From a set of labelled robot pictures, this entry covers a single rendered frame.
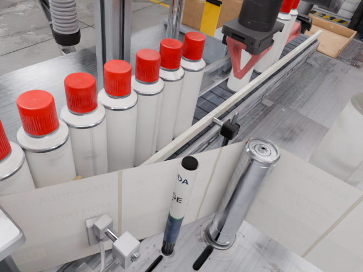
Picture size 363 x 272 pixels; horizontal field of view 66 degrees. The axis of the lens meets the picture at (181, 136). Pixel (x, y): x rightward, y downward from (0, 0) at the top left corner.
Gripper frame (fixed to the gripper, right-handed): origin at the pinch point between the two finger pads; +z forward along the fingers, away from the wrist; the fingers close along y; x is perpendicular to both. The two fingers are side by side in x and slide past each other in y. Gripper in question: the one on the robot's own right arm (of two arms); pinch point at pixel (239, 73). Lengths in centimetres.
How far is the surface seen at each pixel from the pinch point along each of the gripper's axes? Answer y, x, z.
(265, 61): 30.0, 4.5, 10.0
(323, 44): 86, -1, 19
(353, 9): 429, 26, 78
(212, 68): 7.2, 9.0, 5.8
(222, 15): 46, 29, 9
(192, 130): -8.4, 2.2, 10.1
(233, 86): 14.8, 5.8, 12.1
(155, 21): 206, 190, 105
